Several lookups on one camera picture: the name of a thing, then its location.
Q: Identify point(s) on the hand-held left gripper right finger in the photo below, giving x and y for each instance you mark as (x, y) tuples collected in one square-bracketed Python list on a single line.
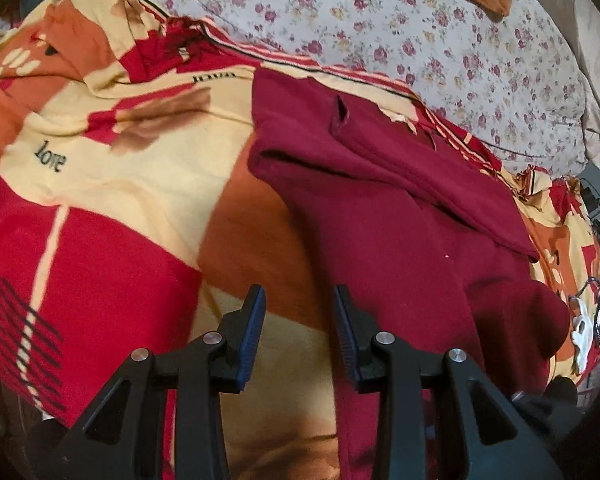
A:
[(345, 337)]

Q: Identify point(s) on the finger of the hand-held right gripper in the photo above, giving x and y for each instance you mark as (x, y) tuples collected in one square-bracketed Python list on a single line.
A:
[(560, 410)]

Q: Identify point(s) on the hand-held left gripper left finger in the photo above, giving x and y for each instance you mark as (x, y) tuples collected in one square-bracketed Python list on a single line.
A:
[(250, 342)]

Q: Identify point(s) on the maroon fleece garment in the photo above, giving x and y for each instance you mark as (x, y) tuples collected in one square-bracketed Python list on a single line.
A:
[(390, 220)]

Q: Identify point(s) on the red cream orange printed blanket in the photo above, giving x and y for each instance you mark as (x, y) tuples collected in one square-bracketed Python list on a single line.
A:
[(130, 170)]

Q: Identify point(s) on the floral bed sheet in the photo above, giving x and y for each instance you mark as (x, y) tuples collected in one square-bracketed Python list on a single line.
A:
[(380, 25)]

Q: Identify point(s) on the beige cloth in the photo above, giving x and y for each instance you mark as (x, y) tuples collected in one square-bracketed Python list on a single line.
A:
[(595, 85)]

